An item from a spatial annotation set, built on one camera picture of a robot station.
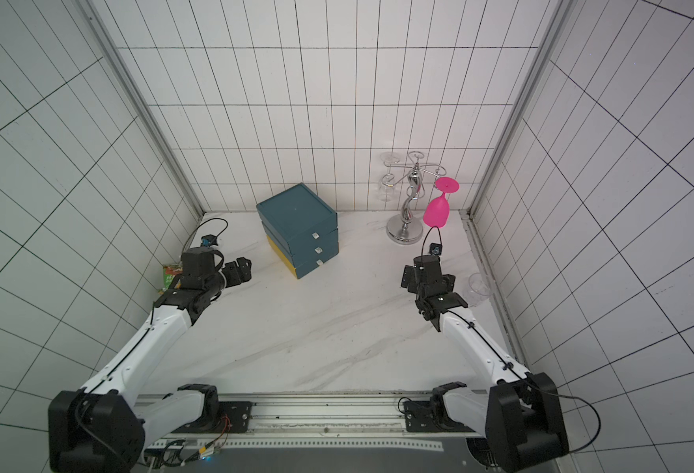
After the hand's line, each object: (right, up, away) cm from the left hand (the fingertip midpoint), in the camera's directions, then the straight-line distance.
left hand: (237, 270), depth 85 cm
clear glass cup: (+76, -7, +10) cm, 77 cm away
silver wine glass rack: (+55, +13, +29) cm, 63 cm away
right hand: (+53, 0, +2) cm, 53 cm away
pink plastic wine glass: (+62, +19, +11) cm, 66 cm away
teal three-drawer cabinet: (+17, +12, +11) cm, 24 cm away
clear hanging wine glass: (+46, +26, +8) cm, 54 cm away
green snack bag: (-28, -3, +12) cm, 31 cm away
